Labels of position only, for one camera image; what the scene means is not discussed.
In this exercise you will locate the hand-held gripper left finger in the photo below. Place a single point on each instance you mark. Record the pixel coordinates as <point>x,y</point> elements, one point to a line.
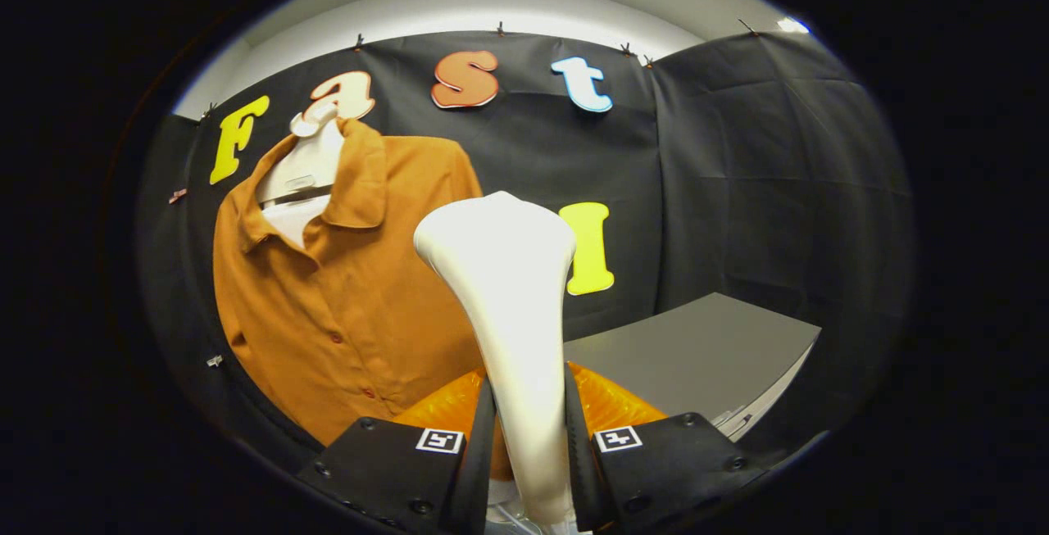
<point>483,453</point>

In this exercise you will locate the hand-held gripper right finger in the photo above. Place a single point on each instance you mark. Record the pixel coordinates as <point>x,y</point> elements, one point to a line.
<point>578,453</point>

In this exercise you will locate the white garment steamer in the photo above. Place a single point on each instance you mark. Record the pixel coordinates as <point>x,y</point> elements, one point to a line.
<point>516,314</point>

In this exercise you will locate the orange button-up shirt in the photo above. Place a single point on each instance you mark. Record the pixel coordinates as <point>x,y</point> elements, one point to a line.
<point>361,297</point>

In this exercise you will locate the white clothes hanger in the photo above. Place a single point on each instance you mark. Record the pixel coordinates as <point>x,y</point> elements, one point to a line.
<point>307,162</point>

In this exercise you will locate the black backdrop cloth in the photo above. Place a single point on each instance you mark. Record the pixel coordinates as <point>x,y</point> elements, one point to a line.
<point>737,191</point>

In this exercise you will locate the small ceiling light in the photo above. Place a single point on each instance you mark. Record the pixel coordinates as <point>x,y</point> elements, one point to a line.
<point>792,25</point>

